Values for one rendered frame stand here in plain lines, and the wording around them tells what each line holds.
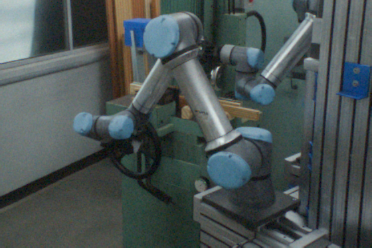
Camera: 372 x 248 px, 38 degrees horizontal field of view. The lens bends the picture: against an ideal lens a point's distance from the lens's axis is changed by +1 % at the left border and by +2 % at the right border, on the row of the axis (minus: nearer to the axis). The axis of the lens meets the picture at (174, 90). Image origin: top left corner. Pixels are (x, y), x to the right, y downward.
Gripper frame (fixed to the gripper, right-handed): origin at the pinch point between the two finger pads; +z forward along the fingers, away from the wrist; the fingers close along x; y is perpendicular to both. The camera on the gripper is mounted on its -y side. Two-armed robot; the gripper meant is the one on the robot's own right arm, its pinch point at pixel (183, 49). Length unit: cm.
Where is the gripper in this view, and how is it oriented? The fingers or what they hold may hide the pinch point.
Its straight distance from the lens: 213.8
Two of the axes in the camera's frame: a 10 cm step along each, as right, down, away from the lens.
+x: -2.3, 9.7, -0.5
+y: -5.3, -1.7, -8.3
